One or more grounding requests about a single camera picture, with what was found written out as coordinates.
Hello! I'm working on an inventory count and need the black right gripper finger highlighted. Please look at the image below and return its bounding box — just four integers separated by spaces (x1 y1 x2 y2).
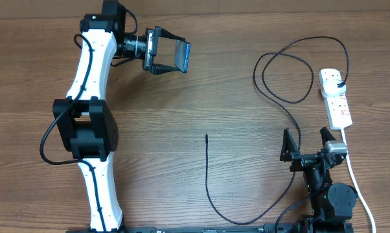
319 127 336 146
280 128 300 162

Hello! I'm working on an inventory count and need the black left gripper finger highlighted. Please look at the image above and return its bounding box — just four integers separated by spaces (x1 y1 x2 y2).
154 26 186 41
151 63 180 75

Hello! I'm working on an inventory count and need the Samsung Galaxy smartphone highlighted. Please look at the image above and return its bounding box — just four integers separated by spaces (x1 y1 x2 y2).
174 40 190 73

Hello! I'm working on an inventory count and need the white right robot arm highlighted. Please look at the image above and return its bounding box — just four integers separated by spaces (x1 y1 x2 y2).
274 128 358 232

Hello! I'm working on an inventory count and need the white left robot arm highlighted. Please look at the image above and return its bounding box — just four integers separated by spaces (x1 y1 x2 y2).
45 1 190 232

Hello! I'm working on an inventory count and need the white charger plug adapter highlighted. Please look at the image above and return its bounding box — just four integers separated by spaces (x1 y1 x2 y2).
321 79 347 98

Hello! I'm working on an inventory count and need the white power strip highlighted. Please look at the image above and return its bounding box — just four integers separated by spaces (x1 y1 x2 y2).
319 68 352 130

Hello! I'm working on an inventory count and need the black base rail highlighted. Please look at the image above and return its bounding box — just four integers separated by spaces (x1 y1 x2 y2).
65 222 354 233

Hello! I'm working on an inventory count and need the white power strip cord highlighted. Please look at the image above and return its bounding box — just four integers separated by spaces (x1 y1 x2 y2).
339 128 377 233

